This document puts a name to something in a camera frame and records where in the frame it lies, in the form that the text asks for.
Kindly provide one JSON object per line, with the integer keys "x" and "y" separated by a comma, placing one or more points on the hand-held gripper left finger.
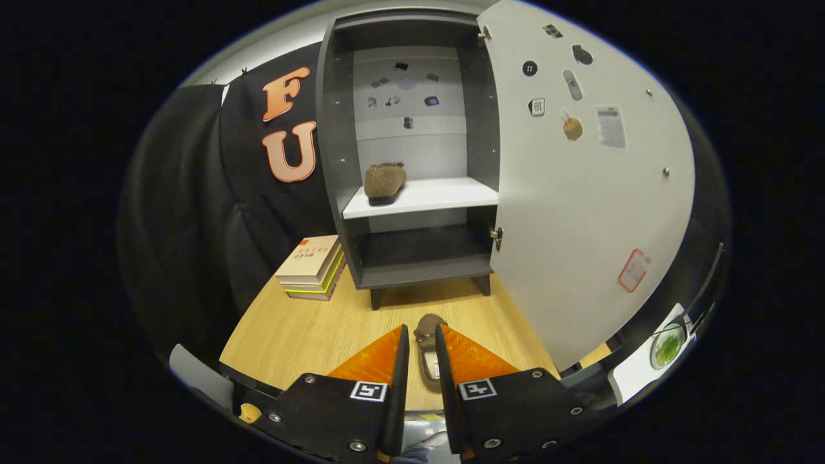
{"x": 398, "y": 399}

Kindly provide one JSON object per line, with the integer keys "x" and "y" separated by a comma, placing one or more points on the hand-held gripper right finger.
{"x": 446, "y": 399}

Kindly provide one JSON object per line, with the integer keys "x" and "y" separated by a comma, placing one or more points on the brown fuzzy shoe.
{"x": 427, "y": 327}
{"x": 385, "y": 182}

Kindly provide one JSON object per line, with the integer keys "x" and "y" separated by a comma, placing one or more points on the light grey shoe cabinet door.
{"x": 580, "y": 212}

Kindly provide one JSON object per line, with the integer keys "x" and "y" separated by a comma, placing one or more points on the yellow edged book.
{"x": 319, "y": 290}

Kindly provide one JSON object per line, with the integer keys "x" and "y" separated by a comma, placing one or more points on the white flat board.
{"x": 635, "y": 377}

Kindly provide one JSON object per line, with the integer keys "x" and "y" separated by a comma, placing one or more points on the green round dish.
{"x": 667, "y": 348}

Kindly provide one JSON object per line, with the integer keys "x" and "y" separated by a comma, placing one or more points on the black backdrop cloth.
{"x": 187, "y": 212}

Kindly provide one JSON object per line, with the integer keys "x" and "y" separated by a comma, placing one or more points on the black metal stand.
{"x": 709, "y": 283}

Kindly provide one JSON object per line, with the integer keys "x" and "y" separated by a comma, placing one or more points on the row of black cloth clips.
{"x": 244, "y": 71}

